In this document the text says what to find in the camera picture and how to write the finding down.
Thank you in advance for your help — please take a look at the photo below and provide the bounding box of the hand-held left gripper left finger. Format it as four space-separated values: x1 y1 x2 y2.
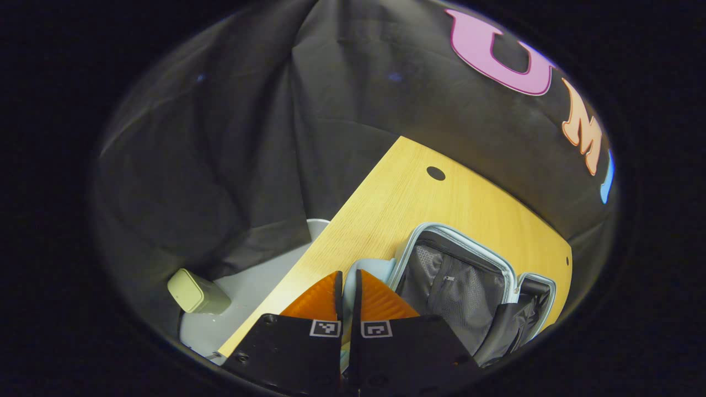
221 270 344 396

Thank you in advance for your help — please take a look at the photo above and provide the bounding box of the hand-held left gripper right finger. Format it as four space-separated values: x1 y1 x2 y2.
349 269 479 397

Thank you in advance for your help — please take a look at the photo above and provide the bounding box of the light blue suitcase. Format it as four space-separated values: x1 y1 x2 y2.
339 222 558 369

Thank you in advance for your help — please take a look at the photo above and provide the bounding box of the pale green bin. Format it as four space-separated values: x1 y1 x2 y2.
167 269 232 315

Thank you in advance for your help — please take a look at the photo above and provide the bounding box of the black backdrop cloth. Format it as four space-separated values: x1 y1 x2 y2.
94 0 618 331

